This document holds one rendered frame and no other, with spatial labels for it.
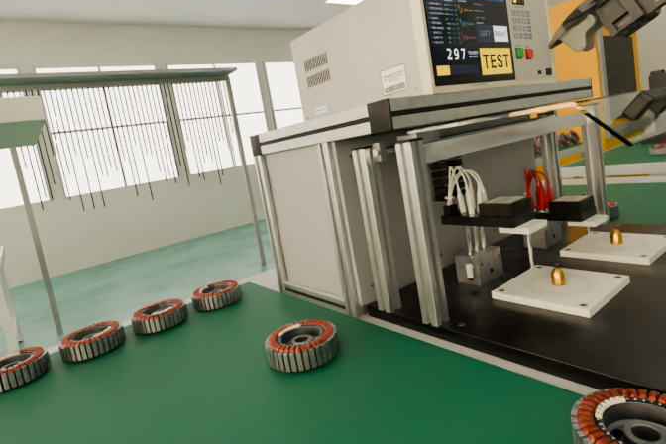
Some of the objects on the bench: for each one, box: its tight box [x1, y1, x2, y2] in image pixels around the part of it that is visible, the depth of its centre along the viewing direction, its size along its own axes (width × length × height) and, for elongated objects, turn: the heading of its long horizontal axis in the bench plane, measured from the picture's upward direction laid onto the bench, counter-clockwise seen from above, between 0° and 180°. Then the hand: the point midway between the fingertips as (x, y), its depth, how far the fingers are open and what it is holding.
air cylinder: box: [522, 221, 562, 249], centre depth 95 cm, size 5×8×6 cm
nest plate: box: [560, 231, 666, 265], centre depth 83 cm, size 15×15×1 cm
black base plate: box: [368, 221, 666, 395], centre depth 77 cm, size 47×64×2 cm
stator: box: [571, 388, 666, 444], centre depth 37 cm, size 11×11×4 cm
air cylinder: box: [454, 245, 503, 286], centre depth 80 cm, size 5×8×6 cm
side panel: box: [254, 141, 368, 318], centre depth 87 cm, size 28×3×32 cm, turn 94°
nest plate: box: [492, 265, 630, 318], centre depth 69 cm, size 15×15×1 cm
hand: (553, 39), depth 81 cm, fingers closed
